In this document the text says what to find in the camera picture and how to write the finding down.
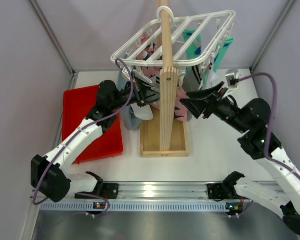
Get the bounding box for white sock black stripes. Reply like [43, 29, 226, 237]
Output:
[130, 76, 160, 121]

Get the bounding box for grey sock black stripes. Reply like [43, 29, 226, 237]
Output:
[182, 65, 206, 93]

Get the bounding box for white clip sock hanger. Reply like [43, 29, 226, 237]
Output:
[110, 5, 236, 68]

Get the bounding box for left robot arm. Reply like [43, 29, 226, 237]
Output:
[30, 79, 160, 203]

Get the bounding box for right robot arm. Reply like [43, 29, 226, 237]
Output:
[180, 83, 300, 236]

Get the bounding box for pink patterned sock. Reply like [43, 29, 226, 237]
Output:
[136, 33, 161, 81]
[174, 88, 192, 122]

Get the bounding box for blue grey sock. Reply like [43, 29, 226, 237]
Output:
[117, 71, 142, 130]

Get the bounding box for wooden stand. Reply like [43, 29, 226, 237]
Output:
[140, 0, 190, 158]

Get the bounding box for teal patterned sock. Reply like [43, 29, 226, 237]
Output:
[182, 29, 202, 60]

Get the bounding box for red plastic tray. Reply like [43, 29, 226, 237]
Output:
[61, 84, 125, 165]

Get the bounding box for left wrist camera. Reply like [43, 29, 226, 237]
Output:
[122, 66, 136, 83]

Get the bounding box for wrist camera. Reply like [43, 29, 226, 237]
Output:
[122, 66, 136, 83]
[225, 69, 241, 97]

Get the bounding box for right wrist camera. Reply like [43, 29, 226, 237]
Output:
[225, 69, 241, 97]

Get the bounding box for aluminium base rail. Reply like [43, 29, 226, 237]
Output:
[39, 181, 250, 213]

